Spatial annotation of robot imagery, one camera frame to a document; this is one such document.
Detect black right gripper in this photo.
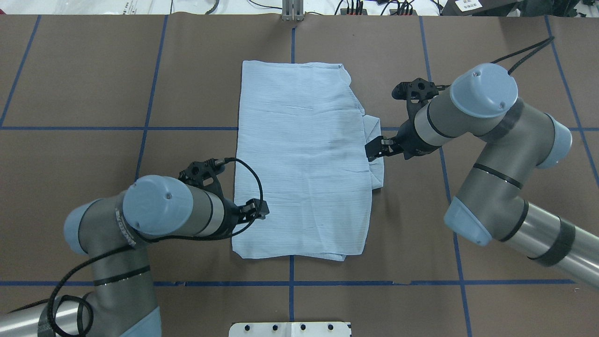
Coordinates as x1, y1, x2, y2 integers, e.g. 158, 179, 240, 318
365, 79, 449, 162

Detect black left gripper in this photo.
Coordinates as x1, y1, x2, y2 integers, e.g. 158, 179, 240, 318
178, 159, 270, 234

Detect light blue button shirt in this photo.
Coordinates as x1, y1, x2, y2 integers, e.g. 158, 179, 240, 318
232, 60, 384, 262

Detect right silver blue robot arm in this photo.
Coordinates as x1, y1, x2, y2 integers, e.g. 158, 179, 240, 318
365, 63, 598, 288

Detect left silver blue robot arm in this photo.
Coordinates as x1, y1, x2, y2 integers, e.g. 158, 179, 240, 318
1, 158, 269, 337

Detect black box with label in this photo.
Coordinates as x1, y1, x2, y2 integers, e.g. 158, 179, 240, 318
440, 0, 524, 17

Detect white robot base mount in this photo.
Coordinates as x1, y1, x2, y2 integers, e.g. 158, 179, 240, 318
228, 321, 352, 337

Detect black cable cluster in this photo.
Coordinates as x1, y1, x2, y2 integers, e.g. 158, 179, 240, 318
310, 0, 446, 16

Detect grey aluminium frame post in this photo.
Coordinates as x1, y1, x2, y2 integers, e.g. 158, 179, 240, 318
282, 0, 305, 22

